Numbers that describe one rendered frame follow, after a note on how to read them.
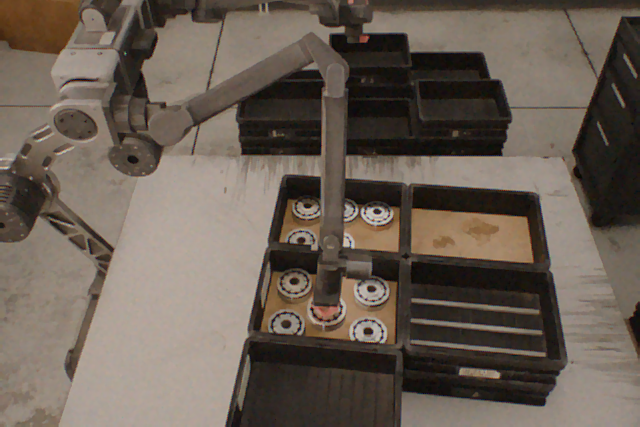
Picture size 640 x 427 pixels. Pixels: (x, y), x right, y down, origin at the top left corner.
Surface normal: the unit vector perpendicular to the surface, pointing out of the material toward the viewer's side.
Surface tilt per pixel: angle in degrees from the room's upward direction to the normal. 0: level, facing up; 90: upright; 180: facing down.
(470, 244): 0
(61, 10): 89
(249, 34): 0
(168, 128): 60
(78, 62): 0
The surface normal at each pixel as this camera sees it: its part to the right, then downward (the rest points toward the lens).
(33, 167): -0.02, 0.72
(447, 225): -0.01, -0.70
